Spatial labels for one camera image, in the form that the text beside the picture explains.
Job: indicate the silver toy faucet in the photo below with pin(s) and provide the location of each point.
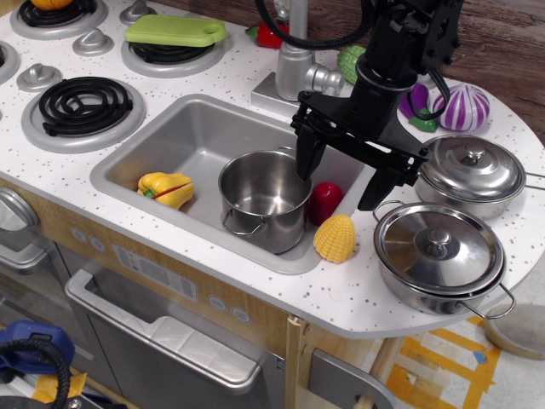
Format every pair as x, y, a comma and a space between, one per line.
297, 69

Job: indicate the round grey floor base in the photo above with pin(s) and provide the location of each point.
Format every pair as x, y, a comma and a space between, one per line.
521, 332

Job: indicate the purple toy eggplant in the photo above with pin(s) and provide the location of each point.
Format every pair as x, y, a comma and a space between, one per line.
417, 99

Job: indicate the rear left stove burner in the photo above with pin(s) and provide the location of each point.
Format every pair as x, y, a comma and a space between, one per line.
75, 19

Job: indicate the silver stove knob rear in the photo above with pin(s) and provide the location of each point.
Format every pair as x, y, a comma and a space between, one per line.
135, 11

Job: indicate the blue clamp tool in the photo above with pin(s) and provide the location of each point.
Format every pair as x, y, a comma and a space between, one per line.
29, 347

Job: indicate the steel pot in sink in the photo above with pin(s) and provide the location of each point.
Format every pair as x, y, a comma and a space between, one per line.
264, 201

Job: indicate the orange toy fruit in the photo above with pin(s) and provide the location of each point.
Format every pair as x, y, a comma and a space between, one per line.
50, 5

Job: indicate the dark red toy vegetable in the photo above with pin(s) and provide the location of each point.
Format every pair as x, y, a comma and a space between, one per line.
325, 198

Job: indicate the green toy bitter gourd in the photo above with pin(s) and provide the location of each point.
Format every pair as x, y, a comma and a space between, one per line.
347, 60

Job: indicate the silver stove knob front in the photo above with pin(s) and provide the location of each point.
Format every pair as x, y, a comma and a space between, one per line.
38, 77

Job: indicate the rear right stove burner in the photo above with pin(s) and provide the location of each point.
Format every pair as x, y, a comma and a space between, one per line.
163, 61

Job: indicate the yellow toy bell pepper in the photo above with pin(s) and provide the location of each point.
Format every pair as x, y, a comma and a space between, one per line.
173, 190

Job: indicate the grey toy sink basin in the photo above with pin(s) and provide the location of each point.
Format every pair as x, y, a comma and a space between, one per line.
197, 136

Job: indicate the silver stove knob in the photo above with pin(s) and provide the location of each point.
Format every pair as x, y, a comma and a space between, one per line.
38, 77
93, 43
135, 11

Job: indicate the yellow toy corn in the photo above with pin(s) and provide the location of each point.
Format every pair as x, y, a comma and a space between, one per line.
335, 239

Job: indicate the silver stove knob middle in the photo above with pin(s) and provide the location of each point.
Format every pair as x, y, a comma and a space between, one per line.
93, 43

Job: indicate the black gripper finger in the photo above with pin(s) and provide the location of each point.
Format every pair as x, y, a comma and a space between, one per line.
380, 186
308, 153

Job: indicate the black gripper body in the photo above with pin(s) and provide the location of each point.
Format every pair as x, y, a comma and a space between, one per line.
365, 126

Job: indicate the grey toy oven door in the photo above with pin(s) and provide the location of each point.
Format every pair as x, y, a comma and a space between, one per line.
33, 275

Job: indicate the purple white toy onion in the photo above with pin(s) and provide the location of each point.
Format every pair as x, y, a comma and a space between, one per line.
468, 108

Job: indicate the green plastic cutting board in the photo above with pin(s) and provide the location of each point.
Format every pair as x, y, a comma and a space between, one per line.
176, 31

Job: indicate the grey toy dishwasher door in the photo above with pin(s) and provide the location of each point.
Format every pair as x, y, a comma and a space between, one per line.
165, 356

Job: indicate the near lidded steel pan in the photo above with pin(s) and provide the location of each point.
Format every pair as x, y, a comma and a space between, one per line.
438, 259

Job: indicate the red toy chili pepper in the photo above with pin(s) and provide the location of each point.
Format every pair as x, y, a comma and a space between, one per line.
261, 35

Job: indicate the far lidded steel pot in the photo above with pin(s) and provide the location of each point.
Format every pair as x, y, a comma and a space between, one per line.
472, 174

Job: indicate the front black stove burner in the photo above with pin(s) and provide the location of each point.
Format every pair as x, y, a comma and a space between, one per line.
82, 115

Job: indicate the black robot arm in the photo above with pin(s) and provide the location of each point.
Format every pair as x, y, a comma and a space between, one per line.
409, 38

